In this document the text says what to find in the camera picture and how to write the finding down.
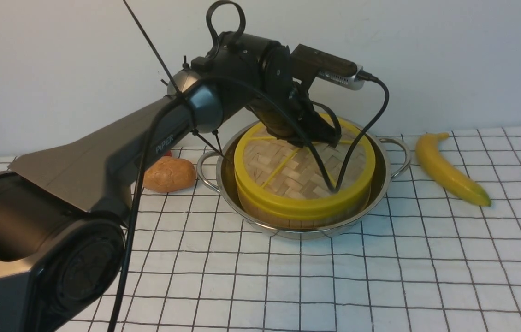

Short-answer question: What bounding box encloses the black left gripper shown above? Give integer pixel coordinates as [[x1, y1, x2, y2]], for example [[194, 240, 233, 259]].
[[247, 44, 342, 147]]

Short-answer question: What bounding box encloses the woven bamboo steamer lid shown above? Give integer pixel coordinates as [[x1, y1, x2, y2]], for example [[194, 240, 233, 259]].
[[233, 119, 376, 207]]

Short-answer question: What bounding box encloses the bamboo steamer basket yellow rim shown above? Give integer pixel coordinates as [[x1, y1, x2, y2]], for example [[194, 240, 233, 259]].
[[237, 187, 372, 230]]

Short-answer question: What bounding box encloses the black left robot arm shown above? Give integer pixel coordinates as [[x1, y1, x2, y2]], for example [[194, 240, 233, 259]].
[[0, 32, 357, 332]]

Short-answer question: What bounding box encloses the brown potato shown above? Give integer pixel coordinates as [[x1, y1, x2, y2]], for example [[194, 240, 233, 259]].
[[143, 157, 197, 193]]

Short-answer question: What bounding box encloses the yellow banana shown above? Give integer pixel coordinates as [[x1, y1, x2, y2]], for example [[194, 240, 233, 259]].
[[415, 132, 492, 207]]

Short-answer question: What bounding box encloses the checkered white tablecloth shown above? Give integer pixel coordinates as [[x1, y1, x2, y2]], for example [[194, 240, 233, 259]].
[[116, 127, 521, 332]]

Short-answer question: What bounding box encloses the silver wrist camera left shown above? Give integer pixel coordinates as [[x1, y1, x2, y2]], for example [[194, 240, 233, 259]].
[[290, 44, 364, 91]]

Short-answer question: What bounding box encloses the stainless steel two-handled pot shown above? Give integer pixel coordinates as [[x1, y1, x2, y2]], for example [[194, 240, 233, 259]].
[[195, 121, 412, 240]]

